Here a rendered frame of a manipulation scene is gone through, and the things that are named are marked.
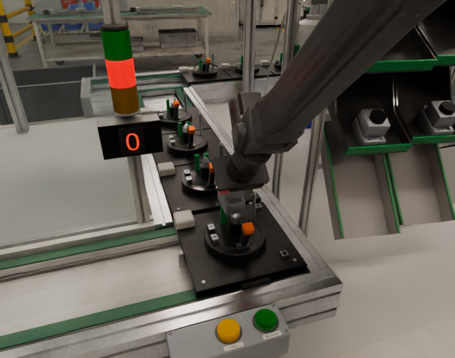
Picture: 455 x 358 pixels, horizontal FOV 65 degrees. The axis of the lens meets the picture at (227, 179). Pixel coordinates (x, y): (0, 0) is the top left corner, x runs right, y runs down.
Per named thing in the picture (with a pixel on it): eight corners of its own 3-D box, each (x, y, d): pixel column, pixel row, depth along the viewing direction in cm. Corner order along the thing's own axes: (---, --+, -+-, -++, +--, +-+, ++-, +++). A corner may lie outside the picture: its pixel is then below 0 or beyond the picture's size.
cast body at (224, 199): (245, 212, 78) (247, 185, 74) (225, 216, 76) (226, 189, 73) (233, 190, 84) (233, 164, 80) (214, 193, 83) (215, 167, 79)
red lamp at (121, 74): (138, 87, 68) (134, 60, 65) (110, 89, 66) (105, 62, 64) (135, 79, 72) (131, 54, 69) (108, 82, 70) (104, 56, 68)
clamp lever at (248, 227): (248, 247, 76) (255, 229, 70) (240, 249, 76) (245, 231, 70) (243, 233, 78) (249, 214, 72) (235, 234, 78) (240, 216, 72)
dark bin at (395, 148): (407, 152, 72) (426, 127, 66) (344, 156, 71) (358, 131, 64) (361, 60, 87) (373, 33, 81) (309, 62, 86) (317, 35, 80)
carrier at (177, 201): (260, 204, 97) (263, 163, 91) (172, 221, 91) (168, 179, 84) (232, 163, 117) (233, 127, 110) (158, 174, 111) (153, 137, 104)
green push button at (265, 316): (280, 330, 64) (280, 323, 63) (259, 337, 63) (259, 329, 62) (270, 312, 67) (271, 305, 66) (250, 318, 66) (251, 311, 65)
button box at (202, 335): (288, 353, 66) (292, 332, 63) (175, 388, 61) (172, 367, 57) (273, 322, 72) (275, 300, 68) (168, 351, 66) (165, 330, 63)
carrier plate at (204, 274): (306, 271, 77) (307, 263, 75) (196, 299, 70) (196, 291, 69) (262, 207, 96) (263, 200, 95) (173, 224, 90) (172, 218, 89)
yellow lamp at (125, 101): (140, 112, 70) (138, 87, 68) (114, 115, 69) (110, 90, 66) (138, 104, 74) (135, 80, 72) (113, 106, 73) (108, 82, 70)
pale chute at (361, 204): (390, 234, 81) (401, 233, 77) (333, 240, 79) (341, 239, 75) (367, 118, 87) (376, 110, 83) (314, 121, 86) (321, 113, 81)
